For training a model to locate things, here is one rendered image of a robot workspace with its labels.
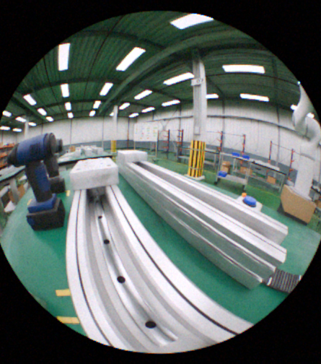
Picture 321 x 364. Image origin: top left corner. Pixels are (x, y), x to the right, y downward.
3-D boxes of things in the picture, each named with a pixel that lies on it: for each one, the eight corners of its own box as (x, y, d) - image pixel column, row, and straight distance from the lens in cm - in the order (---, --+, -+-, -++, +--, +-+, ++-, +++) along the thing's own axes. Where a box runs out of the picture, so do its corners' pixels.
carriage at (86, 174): (120, 195, 28) (117, 166, 25) (75, 202, 28) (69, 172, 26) (110, 176, 42) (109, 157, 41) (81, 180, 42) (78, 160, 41)
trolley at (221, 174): (244, 188, 373) (251, 154, 360) (244, 194, 320) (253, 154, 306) (214, 179, 375) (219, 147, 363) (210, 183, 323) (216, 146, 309)
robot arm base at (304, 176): (287, 185, 81) (292, 154, 82) (306, 196, 87) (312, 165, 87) (291, 191, 63) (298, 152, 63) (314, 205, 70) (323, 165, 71)
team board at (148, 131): (130, 159, 633) (131, 123, 633) (136, 157, 669) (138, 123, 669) (154, 162, 539) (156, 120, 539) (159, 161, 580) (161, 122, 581)
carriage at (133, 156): (146, 166, 56) (147, 152, 55) (124, 168, 52) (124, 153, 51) (135, 161, 71) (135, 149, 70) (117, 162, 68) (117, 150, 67)
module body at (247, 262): (265, 256, 30) (287, 226, 26) (249, 290, 24) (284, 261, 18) (130, 167, 78) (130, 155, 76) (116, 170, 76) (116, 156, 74)
